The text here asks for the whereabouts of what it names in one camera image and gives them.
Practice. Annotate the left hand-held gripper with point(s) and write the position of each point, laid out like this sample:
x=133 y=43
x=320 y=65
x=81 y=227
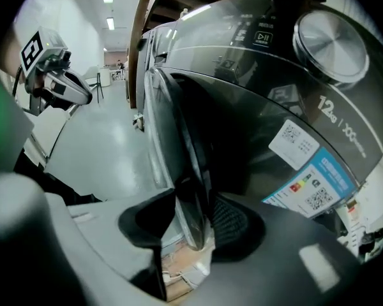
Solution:
x=40 y=56

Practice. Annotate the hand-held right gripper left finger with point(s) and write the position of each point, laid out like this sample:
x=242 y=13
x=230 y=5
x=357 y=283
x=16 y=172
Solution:
x=115 y=234

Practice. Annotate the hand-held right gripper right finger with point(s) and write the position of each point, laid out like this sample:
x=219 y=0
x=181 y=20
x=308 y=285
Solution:
x=274 y=260

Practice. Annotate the dark round washing machine door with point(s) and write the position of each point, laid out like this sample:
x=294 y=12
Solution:
x=161 y=132

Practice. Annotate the person's left forearm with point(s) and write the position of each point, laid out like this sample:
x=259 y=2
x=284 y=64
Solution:
x=6 y=53

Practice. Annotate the black washing machine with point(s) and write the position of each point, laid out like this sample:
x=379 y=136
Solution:
x=306 y=113

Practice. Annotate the white table with black legs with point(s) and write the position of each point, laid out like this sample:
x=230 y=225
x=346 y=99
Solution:
x=103 y=75

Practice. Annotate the white and black appliance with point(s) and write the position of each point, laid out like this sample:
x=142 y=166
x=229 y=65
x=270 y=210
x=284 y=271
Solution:
x=161 y=40

